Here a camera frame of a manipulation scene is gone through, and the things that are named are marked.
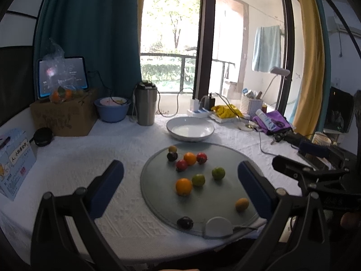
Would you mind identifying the black charging cable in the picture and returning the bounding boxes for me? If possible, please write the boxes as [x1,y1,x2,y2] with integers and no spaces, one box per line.
[156,87,195,118]

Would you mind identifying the white lotion tube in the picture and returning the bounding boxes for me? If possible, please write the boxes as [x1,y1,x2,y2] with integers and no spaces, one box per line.
[256,109,276,131]

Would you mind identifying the white woven basket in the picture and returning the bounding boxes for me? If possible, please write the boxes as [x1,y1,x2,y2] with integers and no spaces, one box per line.
[240,95,263,118]

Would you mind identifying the large orange front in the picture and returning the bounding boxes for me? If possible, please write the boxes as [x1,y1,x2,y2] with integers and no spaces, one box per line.
[175,178,193,196]

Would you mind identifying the red fruit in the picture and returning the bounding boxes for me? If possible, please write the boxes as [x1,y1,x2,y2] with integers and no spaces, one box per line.
[176,159,188,172]
[197,152,207,165]

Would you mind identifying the yellow curtain right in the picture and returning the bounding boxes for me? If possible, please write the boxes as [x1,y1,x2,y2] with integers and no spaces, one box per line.
[294,0,325,135]

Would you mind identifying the balcony railing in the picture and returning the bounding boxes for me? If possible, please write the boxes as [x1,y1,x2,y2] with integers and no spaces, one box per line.
[140,53,236,94]

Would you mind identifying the cardboard box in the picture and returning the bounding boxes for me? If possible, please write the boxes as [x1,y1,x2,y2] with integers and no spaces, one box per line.
[30,89,98,136]

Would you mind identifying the dark plum front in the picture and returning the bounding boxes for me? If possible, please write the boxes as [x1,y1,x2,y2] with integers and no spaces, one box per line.
[177,217,194,230]

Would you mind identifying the dark plum back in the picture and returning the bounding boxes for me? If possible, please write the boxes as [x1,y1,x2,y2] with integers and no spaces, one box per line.
[167,152,178,162]

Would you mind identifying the tablet screen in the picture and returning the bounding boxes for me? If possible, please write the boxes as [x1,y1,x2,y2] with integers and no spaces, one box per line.
[36,56,89,99]

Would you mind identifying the white round disc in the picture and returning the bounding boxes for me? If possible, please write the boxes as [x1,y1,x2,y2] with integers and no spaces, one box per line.
[204,217,233,238]

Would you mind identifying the light blue hanging towel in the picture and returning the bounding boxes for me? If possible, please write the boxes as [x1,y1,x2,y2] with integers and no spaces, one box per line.
[252,25,281,73]

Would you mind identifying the dark plum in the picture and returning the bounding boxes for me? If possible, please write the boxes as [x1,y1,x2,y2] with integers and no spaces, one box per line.
[177,217,194,230]
[167,152,178,162]

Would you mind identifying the purple cloth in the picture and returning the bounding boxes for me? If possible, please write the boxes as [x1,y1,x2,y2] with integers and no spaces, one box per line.
[252,110,292,135]

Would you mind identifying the black round object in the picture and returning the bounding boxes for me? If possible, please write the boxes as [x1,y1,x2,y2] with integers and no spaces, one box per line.
[32,127,54,147]

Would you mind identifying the green lime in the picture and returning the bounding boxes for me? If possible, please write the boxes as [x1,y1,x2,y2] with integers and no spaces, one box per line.
[212,167,226,180]
[192,174,206,187]

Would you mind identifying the black charger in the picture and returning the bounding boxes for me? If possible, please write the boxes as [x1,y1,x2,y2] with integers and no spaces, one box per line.
[204,93,215,111]

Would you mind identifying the small yellow-green fruit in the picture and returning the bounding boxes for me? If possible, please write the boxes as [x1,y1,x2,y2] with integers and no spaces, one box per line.
[168,146,177,152]

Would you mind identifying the stainless steel tumbler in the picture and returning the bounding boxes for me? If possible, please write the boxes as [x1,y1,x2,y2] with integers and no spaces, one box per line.
[135,81,158,126]

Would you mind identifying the white charger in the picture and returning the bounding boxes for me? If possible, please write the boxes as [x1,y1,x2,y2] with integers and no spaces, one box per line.
[190,99,199,112]

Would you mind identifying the round grey glass tray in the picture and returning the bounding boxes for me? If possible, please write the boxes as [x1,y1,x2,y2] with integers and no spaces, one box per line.
[140,142,263,239]

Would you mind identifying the teal curtain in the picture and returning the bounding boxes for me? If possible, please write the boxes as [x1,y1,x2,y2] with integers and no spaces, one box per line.
[34,0,141,98]

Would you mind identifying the white quilted tablecloth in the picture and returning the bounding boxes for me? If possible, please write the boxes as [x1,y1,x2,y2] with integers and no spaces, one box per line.
[0,112,311,266]

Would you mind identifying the yellow apricot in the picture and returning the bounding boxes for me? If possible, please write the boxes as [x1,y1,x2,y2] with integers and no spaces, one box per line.
[235,198,250,212]

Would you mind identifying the white ceramic plate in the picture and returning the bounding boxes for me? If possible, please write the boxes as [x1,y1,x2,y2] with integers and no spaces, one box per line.
[166,116,215,142]

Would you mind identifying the white desk lamp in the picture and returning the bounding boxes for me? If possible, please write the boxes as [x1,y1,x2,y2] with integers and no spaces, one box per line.
[262,66,291,101]

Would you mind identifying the white power strip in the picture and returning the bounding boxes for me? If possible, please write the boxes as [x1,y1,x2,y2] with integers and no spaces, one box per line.
[187,108,212,119]

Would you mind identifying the blue tissue box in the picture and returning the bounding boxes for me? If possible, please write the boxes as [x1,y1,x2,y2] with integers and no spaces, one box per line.
[0,128,36,201]

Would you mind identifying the plastic bag with oranges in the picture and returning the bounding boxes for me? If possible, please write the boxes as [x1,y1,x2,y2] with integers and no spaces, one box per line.
[38,39,88,103]

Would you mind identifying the yellow duck bag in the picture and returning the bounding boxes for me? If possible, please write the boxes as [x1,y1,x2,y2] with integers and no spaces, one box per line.
[211,104,243,119]

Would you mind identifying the orange fruit back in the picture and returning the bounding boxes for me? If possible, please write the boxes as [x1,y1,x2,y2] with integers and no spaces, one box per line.
[184,152,197,166]

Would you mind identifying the blue bowl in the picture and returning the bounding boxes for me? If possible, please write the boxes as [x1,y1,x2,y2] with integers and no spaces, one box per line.
[94,97,131,123]

